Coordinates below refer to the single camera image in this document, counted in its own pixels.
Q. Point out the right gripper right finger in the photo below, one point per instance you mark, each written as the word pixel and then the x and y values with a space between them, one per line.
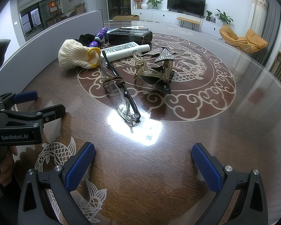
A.
pixel 251 205

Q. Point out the flat printed box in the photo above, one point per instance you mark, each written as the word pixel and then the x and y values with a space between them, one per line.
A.
pixel 143 28

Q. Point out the cardboard box on floor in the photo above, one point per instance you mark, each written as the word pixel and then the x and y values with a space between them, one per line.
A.
pixel 126 18

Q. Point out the person's left hand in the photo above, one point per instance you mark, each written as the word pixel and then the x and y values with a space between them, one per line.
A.
pixel 6 166

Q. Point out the potted plant right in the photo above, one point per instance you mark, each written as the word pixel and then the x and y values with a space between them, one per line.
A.
pixel 222 16

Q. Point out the rhinestone bow hair claw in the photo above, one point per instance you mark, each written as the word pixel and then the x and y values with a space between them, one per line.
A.
pixel 160 76

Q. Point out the small potted plant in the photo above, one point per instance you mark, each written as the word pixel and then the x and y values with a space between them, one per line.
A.
pixel 209 15

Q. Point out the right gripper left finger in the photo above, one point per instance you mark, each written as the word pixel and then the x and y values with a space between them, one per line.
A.
pixel 35 206

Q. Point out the white tv cabinet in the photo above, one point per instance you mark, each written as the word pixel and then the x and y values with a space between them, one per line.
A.
pixel 156 15

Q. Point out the wooden bench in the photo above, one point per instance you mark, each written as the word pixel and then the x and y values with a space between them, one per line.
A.
pixel 194 24

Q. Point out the white cardboard bin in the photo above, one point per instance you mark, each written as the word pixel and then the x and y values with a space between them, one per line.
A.
pixel 40 51

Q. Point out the black cardboard box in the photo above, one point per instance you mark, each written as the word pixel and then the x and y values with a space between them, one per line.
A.
pixel 122 36

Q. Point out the green potted plant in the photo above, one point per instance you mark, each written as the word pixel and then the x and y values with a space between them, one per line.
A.
pixel 154 3

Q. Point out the orange lounge chair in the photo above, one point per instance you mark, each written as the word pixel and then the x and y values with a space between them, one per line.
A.
pixel 250 43

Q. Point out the clear reading glasses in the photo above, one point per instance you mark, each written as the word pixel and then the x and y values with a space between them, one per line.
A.
pixel 116 90

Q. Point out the black television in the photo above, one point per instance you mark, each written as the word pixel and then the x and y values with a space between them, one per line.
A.
pixel 196 7

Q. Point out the white floor-standing air conditioner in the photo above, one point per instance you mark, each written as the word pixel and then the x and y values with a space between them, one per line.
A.
pixel 257 16

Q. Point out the white lotion bottle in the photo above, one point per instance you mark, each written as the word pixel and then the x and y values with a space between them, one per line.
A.
pixel 124 50

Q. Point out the red flower vase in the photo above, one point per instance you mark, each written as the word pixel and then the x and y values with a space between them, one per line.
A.
pixel 138 3

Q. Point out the black scrunchie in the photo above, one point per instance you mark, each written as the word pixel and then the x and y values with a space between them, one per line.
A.
pixel 86 39

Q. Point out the cream knitted glove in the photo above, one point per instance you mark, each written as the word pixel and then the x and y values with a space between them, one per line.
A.
pixel 73 54

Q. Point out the purple toy wand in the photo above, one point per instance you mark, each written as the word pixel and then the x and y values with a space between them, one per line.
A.
pixel 98 38

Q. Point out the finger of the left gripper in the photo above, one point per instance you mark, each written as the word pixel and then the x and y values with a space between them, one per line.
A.
pixel 9 99
pixel 49 114

